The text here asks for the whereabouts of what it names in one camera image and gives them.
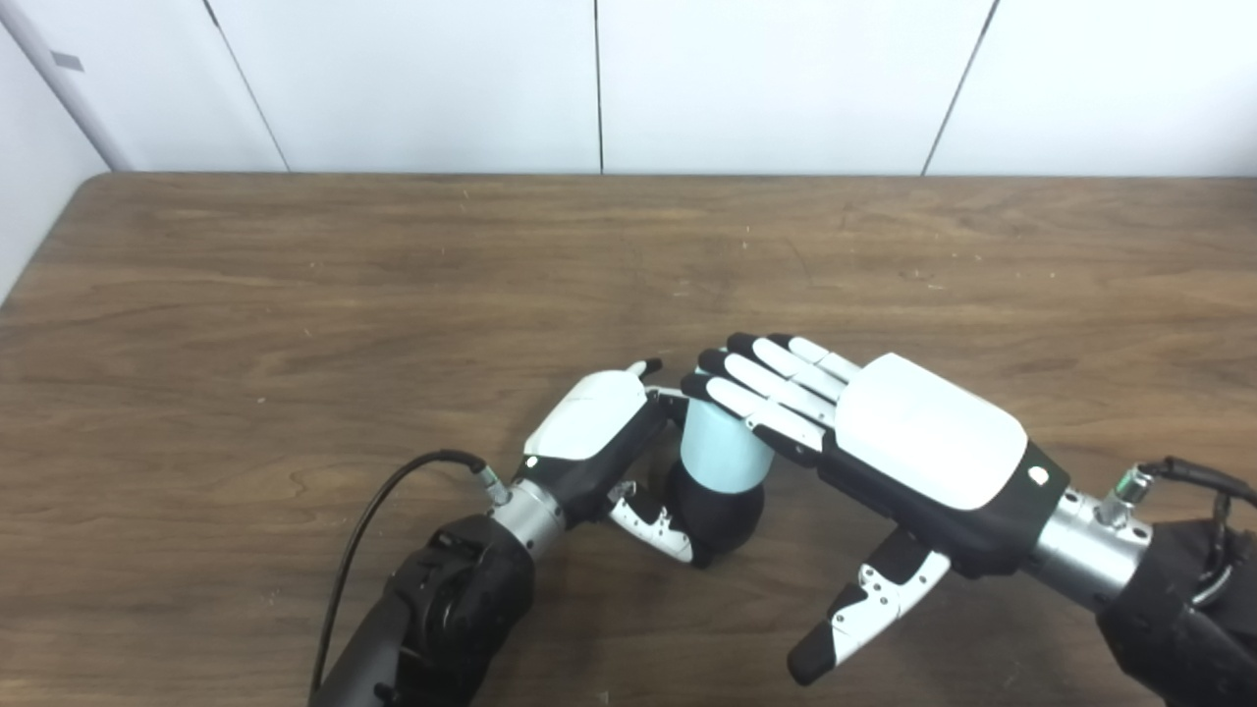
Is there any light blue cup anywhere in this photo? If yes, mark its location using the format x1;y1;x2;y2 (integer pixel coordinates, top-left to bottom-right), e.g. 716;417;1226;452
680;368;775;492

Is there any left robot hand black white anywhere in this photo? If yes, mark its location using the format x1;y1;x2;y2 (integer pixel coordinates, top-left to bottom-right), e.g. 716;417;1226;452
511;358;714;569

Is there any black funnel-shaped nozzle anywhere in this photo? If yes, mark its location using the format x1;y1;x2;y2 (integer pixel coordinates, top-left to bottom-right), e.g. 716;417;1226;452
663;457;766;567

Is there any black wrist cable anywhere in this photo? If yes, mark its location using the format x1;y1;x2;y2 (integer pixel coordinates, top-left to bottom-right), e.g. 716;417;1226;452
1095;457;1257;610
309;450;512;700

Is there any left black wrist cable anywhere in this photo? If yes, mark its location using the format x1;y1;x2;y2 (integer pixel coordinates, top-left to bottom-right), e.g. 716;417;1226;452
309;450;512;700

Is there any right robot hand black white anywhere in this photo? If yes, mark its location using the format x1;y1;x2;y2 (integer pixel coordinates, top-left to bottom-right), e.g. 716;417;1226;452
681;332;1071;686

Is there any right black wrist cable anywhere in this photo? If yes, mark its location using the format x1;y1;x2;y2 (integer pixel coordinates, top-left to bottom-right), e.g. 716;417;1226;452
1095;457;1257;610

